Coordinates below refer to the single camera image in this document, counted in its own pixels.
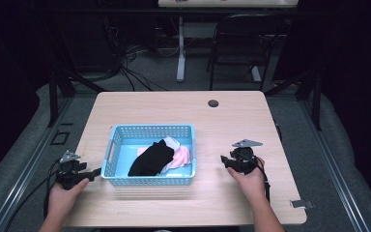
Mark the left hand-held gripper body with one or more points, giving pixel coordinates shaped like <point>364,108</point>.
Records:
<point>68,172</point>

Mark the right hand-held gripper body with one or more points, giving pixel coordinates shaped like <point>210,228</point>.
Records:
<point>245,159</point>

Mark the light blue plastic basket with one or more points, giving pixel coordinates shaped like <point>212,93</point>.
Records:
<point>122,154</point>

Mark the white grey sock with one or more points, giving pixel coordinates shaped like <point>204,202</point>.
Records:
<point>173,142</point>

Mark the black sock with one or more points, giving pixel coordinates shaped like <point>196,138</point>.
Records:
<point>151,160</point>

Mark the person's right hand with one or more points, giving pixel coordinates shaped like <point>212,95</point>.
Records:
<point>249,183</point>

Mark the person's left hand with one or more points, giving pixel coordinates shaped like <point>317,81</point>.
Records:
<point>62,199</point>

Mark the white desk leg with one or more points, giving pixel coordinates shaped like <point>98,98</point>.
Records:
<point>181,58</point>
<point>256,74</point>

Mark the black metal stand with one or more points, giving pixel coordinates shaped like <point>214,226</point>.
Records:
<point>61,80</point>
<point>312,87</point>

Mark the black folding chair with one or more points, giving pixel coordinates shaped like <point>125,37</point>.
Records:
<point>248,38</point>

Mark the black floor outlet frame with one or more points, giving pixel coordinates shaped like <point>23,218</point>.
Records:
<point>60,138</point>

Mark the aluminium floor rail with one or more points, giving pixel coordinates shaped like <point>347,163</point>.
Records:
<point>333,167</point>
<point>25,174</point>

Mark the grey metal bracket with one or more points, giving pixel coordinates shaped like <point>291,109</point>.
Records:
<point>301,203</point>

